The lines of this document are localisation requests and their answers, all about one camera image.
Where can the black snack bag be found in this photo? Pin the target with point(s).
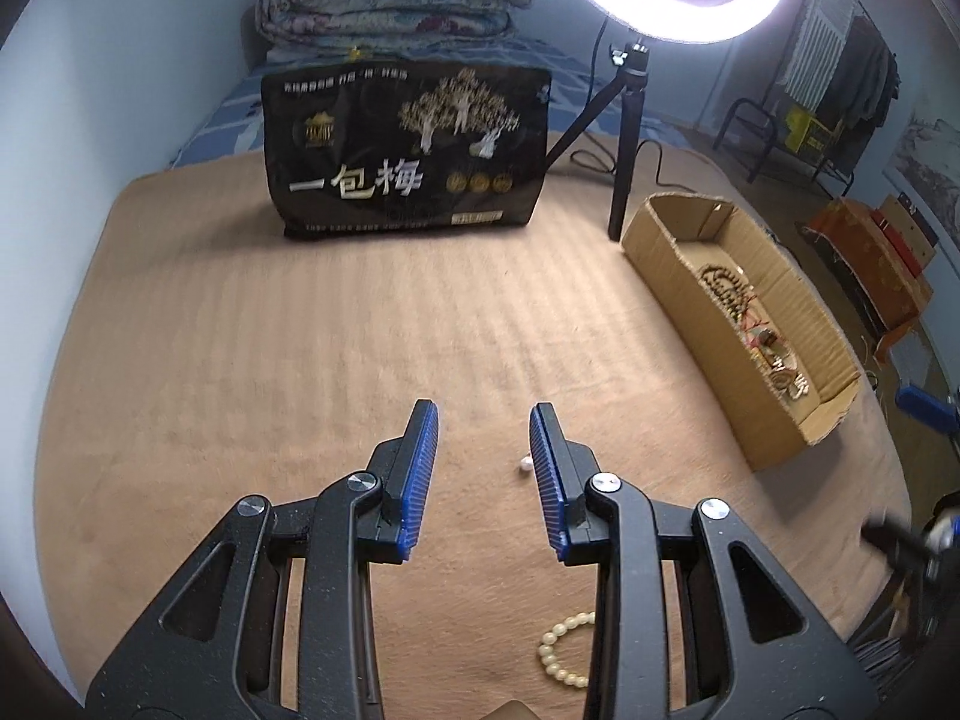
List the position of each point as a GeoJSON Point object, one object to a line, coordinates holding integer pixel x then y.
{"type": "Point", "coordinates": [360, 157]}

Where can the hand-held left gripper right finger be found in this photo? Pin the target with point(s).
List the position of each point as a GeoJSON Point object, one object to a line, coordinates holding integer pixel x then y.
{"type": "Point", "coordinates": [547, 480]}

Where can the dark hanging clothes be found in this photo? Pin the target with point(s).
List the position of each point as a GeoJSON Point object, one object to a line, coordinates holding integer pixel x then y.
{"type": "Point", "coordinates": [870, 82]}

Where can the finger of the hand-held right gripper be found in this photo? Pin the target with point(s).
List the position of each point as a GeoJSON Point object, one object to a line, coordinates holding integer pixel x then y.
{"type": "Point", "coordinates": [892, 540]}
{"type": "Point", "coordinates": [930, 405]}

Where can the white striped hanging cloth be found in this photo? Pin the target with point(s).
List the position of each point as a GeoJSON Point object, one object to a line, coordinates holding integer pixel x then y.
{"type": "Point", "coordinates": [814, 52]}

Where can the wall poster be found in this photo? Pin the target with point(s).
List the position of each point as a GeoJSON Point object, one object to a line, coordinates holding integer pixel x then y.
{"type": "Point", "coordinates": [930, 165]}

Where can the blue patterned bed sheet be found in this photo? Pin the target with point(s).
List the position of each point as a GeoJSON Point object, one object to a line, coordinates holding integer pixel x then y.
{"type": "Point", "coordinates": [225, 120]}

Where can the black clothes rack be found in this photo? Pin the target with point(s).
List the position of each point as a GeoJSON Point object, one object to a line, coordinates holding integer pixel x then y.
{"type": "Point", "coordinates": [750, 120]}

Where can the folded floral quilt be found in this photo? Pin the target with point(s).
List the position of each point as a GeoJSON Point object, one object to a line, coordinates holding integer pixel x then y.
{"type": "Point", "coordinates": [390, 0]}

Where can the orange patterned box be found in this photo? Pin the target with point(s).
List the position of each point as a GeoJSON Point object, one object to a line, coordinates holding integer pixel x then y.
{"type": "Point", "coordinates": [877, 277]}

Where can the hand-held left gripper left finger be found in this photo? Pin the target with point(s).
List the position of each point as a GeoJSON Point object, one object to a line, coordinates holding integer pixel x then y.
{"type": "Point", "coordinates": [420, 465]}

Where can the cardboard box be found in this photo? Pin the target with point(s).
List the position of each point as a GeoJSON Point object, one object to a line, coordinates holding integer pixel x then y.
{"type": "Point", "coordinates": [697, 270]}

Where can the yellow box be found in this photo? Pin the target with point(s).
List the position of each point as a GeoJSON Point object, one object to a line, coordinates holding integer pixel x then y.
{"type": "Point", "coordinates": [808, 131]}

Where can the black tripod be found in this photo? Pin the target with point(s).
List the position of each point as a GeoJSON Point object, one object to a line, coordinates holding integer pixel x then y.
{"type": "Point", "coordinates": [628, 135]}

